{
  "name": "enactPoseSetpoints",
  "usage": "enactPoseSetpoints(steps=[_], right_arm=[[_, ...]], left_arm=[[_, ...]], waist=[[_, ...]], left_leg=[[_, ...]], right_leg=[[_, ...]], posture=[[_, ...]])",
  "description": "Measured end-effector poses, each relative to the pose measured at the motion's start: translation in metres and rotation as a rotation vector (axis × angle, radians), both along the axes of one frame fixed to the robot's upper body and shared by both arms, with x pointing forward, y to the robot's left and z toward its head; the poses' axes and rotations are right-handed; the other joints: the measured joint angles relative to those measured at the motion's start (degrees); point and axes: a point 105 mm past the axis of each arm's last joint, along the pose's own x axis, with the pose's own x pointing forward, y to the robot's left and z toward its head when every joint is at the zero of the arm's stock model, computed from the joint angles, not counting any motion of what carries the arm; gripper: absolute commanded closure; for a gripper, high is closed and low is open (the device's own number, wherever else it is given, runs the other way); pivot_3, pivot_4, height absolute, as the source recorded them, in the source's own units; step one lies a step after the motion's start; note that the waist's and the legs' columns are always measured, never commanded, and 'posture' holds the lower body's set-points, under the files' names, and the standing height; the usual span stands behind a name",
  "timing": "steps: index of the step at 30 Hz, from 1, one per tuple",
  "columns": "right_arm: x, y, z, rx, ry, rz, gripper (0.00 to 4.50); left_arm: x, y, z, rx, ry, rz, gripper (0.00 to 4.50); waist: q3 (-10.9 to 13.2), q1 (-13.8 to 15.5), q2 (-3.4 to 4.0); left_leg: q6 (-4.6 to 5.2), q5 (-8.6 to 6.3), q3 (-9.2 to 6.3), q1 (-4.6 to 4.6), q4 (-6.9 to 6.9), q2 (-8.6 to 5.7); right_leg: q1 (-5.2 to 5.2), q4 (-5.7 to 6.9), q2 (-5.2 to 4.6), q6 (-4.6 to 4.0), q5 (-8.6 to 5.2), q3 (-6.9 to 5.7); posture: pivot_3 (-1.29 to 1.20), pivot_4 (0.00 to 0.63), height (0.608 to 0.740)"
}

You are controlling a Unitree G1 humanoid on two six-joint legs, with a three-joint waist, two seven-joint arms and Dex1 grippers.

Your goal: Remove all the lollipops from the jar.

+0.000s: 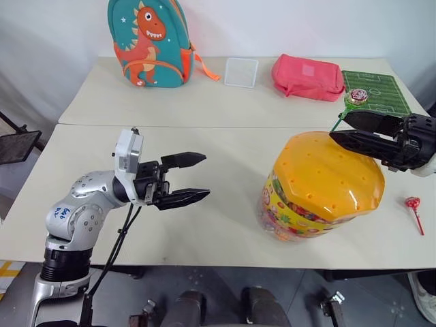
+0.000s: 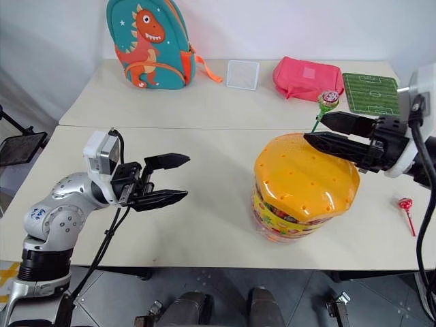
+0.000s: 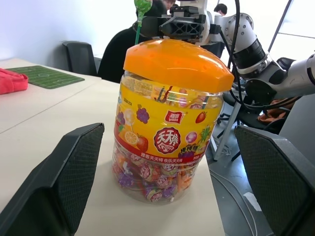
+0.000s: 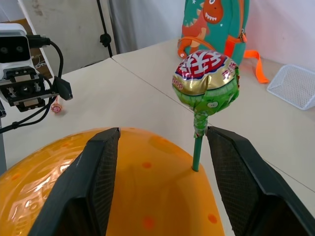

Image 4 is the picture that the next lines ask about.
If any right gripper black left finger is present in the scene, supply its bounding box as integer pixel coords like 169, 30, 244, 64
28, 127, 121, 236

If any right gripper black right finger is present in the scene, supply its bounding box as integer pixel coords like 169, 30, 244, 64
206, 125, 315, 236

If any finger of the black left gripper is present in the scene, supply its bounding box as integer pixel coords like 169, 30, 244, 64
53, 76, 74, 101

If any orange dotted lollipop jar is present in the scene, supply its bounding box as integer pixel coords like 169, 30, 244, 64
0, 127, 226, 236

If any pink wrapped lollipop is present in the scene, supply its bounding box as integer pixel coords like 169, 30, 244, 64
51, 96, 63, 115

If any grey curtain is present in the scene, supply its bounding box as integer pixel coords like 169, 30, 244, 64
108, 0, 186, 54

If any green wrapped lollipop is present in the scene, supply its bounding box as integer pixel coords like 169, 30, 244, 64
171, 50, 241, 172

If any teal dinosaur backpack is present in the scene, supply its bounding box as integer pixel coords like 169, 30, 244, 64
177, 0, 270, 85

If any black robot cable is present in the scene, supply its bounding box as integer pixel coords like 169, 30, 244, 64
0, 35, 65, 135

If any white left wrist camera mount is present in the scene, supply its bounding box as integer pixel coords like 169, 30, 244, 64
0, 23, 39, 82

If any white wire mesh basket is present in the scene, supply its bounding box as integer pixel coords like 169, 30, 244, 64
266, 63, 315, 111

